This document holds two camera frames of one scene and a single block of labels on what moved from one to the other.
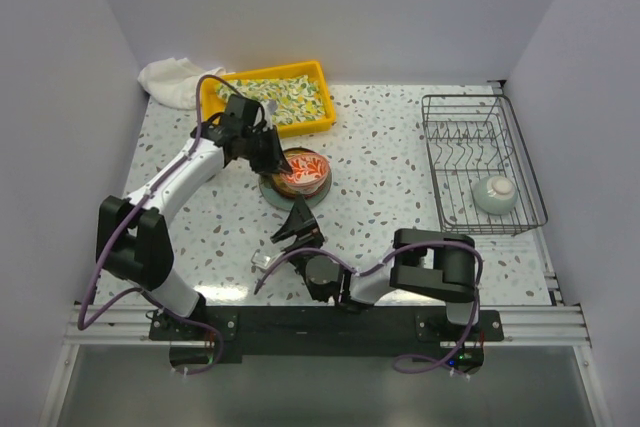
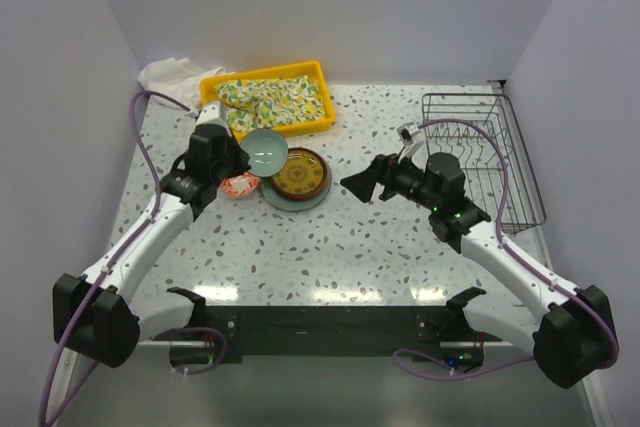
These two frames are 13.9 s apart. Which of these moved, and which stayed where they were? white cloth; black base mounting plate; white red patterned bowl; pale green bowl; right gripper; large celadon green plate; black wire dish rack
Moved: pale green bowl; right gripper; white red patterned bowl
Stayed: large celadon green plate; black wire dish rack; white cloth; black base mounting plate
